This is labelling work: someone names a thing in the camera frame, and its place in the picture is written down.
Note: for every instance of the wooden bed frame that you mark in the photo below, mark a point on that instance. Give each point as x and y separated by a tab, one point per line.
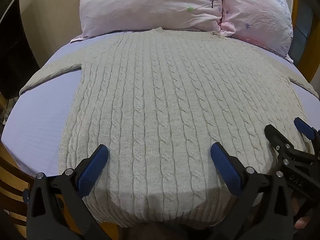
12	172

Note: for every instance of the person's right hand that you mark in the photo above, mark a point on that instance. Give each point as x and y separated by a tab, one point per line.
301	223

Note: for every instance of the wooden headboard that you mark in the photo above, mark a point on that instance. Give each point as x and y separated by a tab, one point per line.
296	2

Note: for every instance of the white floral pillow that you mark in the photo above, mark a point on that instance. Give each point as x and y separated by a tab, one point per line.
150	5

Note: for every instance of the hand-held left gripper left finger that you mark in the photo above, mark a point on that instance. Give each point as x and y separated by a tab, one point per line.
93	169

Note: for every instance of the lavender bed sheet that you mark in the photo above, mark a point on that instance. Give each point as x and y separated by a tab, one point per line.
37	120

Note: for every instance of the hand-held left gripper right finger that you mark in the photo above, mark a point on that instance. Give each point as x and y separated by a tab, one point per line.
226	169

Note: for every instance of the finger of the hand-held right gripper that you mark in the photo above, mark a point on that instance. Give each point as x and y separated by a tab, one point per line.
274	136
303	128

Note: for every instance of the pink floral pillow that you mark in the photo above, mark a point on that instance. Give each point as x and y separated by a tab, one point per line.
257	12

